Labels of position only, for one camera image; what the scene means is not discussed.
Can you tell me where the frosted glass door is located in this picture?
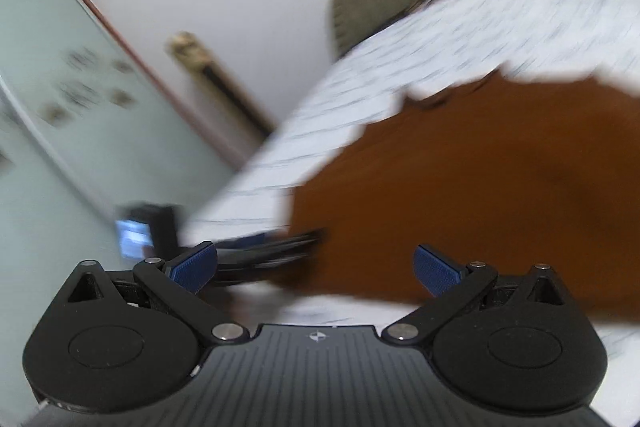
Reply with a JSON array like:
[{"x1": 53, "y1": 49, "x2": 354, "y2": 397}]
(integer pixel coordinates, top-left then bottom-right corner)
[{"x1": 0, "y1": 0, "x2": 237, "y2": 408}]

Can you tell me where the brown knit sweater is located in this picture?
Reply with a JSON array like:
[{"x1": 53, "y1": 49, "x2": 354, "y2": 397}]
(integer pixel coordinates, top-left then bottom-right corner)
[{"x1": 287, "y1": 69, "x2": 640, "y2": 324}]

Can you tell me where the golden tower fan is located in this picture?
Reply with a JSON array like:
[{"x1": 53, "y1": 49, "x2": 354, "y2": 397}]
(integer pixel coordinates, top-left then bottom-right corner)
[{"x1": 167, "y1": 32, "x2": 275, "y2": 140}]

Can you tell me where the red-brown door frame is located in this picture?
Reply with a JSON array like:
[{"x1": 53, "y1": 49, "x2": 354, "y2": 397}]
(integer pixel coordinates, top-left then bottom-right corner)
[{"x1": 0, "y1": 0, "x2": 251, "y2": 170}]

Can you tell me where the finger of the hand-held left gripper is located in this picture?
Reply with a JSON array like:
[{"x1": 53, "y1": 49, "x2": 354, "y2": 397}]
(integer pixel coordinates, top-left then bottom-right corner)
[
  {"x1": 218, "y1": 233, "x2": 273, "y2": 253},
  {"x1": 212, "y1": 229, "x2": 327, "y2": 287}
]

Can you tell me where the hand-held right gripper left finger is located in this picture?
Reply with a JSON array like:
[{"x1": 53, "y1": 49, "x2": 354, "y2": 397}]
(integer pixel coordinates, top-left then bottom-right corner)
[{"x1": 54, "y1": 242, "x2": 250, "y2": 348}]

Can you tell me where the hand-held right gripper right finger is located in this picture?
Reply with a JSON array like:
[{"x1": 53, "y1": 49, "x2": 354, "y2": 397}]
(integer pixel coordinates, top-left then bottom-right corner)
[{"x1": 382, "y1": 244, "x2": 576, "y2": 348}]

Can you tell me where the white printed quilt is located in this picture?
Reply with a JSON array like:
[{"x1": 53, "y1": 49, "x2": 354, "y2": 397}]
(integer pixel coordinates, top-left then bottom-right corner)
[{"x1": 182, "y1": 0, "x2": 640, "y2": 358}]

